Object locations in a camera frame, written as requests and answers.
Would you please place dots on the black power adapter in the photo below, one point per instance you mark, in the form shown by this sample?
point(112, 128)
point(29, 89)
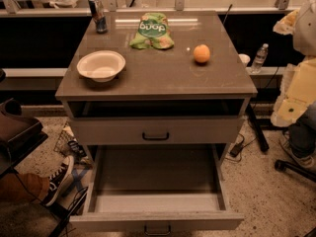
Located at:
point(237, 148)

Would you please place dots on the grey drawer cabinet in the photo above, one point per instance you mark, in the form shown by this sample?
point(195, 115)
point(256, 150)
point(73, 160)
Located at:
point(161, 84)

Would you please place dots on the green chip bag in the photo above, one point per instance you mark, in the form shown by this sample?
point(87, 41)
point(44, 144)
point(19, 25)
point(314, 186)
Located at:
point(153, 32)

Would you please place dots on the wire mesh basket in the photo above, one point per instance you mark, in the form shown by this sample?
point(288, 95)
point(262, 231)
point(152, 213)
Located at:
point(67, 144)

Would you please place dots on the blue jeans leg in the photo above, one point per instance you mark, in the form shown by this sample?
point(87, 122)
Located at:
point(302, 134)

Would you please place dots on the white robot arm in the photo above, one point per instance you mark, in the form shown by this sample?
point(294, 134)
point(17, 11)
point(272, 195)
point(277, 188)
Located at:
point(304, 36)

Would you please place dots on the orange fruit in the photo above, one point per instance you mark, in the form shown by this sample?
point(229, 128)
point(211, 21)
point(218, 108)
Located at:
point(201, 53)

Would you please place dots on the black office chair base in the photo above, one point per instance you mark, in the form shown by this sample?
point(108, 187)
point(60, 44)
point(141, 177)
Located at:
point(282, 166)

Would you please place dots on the blue silver energy drink can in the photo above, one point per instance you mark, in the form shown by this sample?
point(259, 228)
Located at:
point(97, 12)

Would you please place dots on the white paper bowl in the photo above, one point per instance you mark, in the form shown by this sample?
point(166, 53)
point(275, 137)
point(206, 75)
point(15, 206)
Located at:
point(101, 66)

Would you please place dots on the brown trouser leg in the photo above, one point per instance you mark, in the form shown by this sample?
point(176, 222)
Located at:
point(23, 187)

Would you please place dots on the white paper cup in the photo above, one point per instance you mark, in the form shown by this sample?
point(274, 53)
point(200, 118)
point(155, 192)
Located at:
point(244, 58)

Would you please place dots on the open bottom drawer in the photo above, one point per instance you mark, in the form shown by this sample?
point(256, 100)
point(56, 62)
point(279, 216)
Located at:
point(157, 190)

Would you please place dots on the closed upper drawer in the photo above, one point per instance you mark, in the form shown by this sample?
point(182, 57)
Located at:
point(131, 131)

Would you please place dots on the black white sneaker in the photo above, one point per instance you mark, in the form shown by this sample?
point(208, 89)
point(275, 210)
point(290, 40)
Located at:
point(59, 181)

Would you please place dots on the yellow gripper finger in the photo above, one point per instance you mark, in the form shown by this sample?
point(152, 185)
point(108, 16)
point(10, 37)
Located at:
point(286, 25)

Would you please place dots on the clear plastic water bottle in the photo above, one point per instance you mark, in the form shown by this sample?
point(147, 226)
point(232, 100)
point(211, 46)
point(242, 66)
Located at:
point(259, 59)

